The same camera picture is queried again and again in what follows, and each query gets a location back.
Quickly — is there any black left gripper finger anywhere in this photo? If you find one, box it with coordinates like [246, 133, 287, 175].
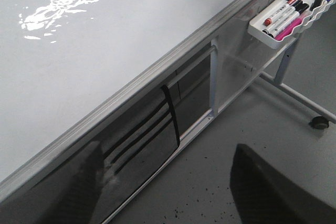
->
[230, 144, 335, 223]

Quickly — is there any black caster wheel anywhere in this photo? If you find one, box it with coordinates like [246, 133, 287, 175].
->
[309, 116, 329, 130]

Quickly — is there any dark grey panel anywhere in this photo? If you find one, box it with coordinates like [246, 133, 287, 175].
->
[175, 55, 211, 135]

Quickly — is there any grey fabric pocket organizer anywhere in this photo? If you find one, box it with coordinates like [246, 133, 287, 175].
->
[98, 85, 180, 186]

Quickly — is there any pink marker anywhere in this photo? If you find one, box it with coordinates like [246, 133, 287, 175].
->
[275, 17, 303, 41]

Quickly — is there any white plastic marker tray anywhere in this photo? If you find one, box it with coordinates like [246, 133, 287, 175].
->
[248, 0, 335, 49]

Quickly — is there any red capped marker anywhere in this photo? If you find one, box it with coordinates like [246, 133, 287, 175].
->
[264, 0, 298, 26]

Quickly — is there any white whiteboard with aluminium frame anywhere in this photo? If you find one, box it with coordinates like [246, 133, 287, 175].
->
[0, 0, 297, 204]

